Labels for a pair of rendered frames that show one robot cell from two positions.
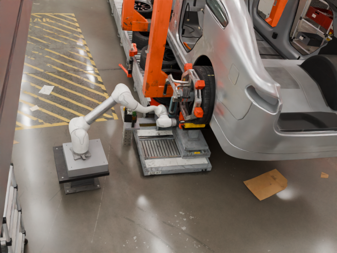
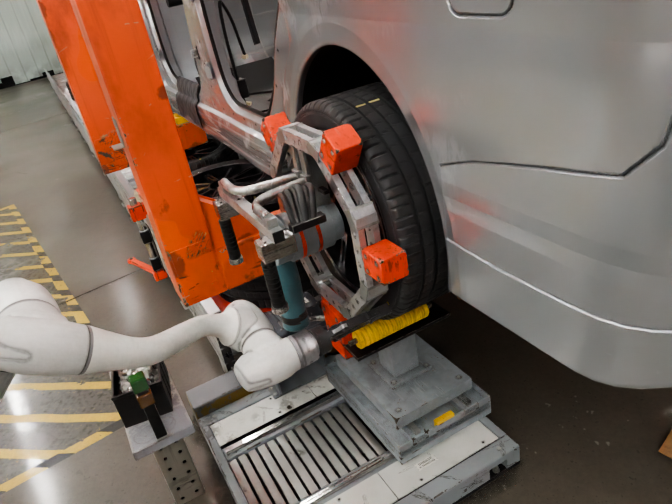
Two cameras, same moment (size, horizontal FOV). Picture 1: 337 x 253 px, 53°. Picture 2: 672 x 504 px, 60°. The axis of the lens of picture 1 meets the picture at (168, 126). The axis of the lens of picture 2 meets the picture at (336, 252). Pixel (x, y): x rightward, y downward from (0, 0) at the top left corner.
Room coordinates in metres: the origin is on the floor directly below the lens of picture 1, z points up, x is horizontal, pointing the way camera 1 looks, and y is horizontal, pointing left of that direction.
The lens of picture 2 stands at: (1.74, -0.14, 1.55)
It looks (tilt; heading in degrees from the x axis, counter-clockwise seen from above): 28 degrees down; 358
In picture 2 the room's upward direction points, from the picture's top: 11 degrees counter-clockwise
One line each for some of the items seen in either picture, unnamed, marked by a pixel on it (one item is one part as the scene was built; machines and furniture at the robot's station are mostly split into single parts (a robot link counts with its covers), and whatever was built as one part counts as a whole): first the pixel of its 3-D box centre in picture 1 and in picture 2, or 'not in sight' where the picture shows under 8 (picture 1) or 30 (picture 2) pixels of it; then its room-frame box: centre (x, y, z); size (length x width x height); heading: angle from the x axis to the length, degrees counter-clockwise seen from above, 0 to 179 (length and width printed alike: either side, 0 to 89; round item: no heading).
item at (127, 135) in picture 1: (127, 130); (169, 445); (3.19, 0.48, 0.21); 0.10 x 0.10 x 0.42; 21
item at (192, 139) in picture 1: (193, 130); (396, 344); (3.31, -0.32, 0.32); 0.40 x 0.30 x 0.28; 21
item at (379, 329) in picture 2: (194, 125); (391, 323); (3.17, -0.30, 0.51); 0.29 x 0.06 x 0.06; 111
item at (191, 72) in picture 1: (189, 95); (323, 222); (3.25, -0.16, 0.85); 0.54 x 0.07 x 0.54; 21
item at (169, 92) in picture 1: (176, 82); (274, 216); (3.73, 0.01, 0.69); 0.52 x 0.17 x 0.35; 111
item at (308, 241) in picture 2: (183, 95); (301, 231); (3.22, -0.09, 0.85); 0.21 x 0.14 x 0.14; 111
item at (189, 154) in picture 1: (190, 141); (403, 387); (3.31, -0.32, 0.13); 0.50 x 0.36 x 0.10; 21
